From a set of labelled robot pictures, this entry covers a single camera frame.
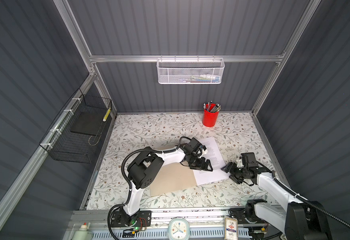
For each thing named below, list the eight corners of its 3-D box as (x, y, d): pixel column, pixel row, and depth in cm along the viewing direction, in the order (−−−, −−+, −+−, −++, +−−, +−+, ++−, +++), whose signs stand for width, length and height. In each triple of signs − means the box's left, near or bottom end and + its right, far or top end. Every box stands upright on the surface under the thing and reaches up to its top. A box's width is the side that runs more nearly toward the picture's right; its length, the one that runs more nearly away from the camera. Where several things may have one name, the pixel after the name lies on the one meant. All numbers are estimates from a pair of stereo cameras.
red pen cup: (202, 127, 114) (204, 112, 102) (200, 116, 121) (203, 101, 109) (217, 127, 114) (221, 112, 102) (214, 116, 121) (218, 101, 109)
